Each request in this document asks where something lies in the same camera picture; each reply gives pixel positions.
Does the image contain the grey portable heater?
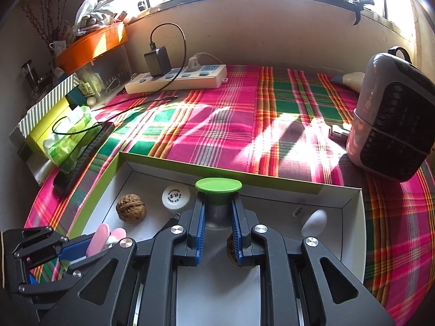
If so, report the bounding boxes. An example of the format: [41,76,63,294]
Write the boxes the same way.
[346,47,435,182]

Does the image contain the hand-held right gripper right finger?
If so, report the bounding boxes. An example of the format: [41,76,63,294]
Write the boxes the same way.
[230,197,396,326]

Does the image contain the white egg-shaped object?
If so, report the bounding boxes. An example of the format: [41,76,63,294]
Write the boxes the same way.
[301,209,328,237]

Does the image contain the green white tissue pack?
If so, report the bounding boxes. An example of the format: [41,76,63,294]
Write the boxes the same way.
[43,105,99,174]

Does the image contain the orange tray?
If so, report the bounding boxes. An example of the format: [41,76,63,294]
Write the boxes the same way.
[54,21,129,74]

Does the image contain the pink rounded clip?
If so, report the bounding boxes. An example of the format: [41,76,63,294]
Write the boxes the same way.
[86,223,127,257]

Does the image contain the green round cap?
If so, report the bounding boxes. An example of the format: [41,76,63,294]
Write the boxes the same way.
[195,177,243,230]

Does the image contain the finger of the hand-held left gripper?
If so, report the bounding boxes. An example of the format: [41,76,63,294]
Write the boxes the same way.
[12,226,94,269]
[7,270,82,309]

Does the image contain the white power strip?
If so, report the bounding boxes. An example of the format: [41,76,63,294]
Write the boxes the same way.
[125,64,228,95]

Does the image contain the yellow-green box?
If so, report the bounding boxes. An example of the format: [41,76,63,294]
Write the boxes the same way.
[25,97,73,158]

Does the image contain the beige brush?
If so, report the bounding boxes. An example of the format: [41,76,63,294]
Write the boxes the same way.
[329,71,366,94]

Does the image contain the black smartphone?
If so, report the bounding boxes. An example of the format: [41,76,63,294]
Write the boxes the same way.
[52,122,116,196]

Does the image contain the small metal usb stick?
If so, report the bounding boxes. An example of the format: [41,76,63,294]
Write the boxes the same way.
[329,124,350,143]

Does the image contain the black charger with cable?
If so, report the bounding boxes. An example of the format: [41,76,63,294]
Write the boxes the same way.
[51,23,187,136]

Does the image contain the brown walnut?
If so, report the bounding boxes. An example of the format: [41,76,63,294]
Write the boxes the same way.
[116,193,147,225]
[226,233,238,264]

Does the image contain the white cardboard box green outside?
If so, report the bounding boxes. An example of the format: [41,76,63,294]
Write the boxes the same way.
[68,151,368,326]

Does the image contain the white-capped small jar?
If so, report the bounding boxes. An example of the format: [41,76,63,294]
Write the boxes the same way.
[162,185,191,214]

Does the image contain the white plug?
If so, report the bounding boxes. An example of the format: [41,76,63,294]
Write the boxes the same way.
[188,52,225,72]

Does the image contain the clear plastic container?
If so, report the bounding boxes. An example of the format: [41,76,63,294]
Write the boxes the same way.
[76,46,135,101]

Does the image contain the white plastic bag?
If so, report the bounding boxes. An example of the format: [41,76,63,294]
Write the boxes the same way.
[73,0,118,35]

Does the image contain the glass jar with black frame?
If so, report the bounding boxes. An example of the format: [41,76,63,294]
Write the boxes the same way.
[20,60,45,96]

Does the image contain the pink green plaid tablecloth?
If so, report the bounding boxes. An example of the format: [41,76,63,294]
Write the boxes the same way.
[24,64,435,326]

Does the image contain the dried flower branches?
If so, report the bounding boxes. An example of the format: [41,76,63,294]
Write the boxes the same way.
[20,0,69,51]

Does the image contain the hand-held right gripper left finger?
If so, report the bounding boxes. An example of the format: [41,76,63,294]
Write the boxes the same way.
[40,195,207,326]

